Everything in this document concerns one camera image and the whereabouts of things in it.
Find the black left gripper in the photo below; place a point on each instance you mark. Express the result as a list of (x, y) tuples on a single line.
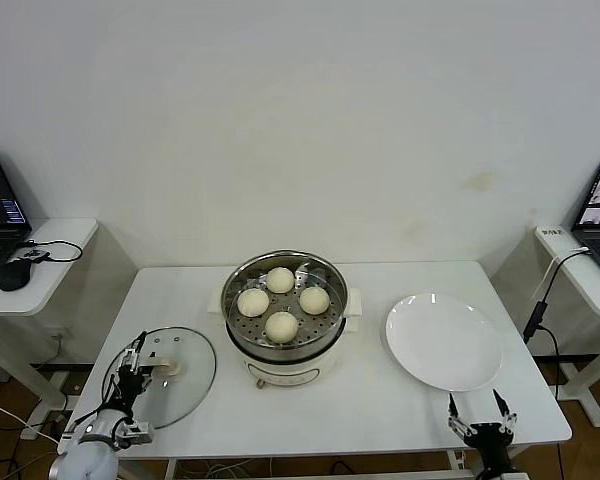
[(127, 387)]

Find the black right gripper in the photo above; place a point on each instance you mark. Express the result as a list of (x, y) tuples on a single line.
[(490, 442)]

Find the round glass pot lid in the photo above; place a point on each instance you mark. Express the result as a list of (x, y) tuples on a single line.
[(190, 360)]

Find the white steamed baozi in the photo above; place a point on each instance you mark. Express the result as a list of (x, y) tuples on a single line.
[(280, 280), (281, 326), (252, 302), (314, 300)]

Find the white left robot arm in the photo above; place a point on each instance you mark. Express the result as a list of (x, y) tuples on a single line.
[(85, 457)]

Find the steel perforated steamer basket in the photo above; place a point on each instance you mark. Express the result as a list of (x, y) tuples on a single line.
[(330, 300)]

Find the white round plate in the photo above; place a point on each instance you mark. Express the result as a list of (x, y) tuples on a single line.
[(440, 345)]

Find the cream electric cooker base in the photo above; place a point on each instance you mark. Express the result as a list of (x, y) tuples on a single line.
[(285, 372)]

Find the white side desk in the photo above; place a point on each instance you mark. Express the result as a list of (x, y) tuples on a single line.
[(55, 240), (580, 290)]

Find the black computer mouse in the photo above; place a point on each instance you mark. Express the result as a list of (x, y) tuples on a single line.
[(14, 275)]

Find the white labelled remote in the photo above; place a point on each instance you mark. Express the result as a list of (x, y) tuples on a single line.
[(555, 240)]

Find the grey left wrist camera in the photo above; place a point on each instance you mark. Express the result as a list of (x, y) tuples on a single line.
[(136, 433)]

